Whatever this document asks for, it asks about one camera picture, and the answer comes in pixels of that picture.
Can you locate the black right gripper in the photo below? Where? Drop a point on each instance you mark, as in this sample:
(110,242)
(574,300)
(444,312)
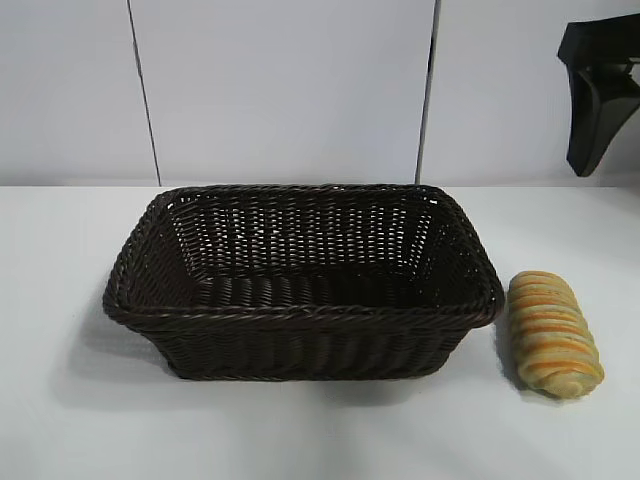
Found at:
(600,42)

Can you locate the dark brown wicker basket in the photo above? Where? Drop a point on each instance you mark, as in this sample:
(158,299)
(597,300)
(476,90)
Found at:
(300,340)

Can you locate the long striped bread roll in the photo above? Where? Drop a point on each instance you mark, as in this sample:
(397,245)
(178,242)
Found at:
(550,335)

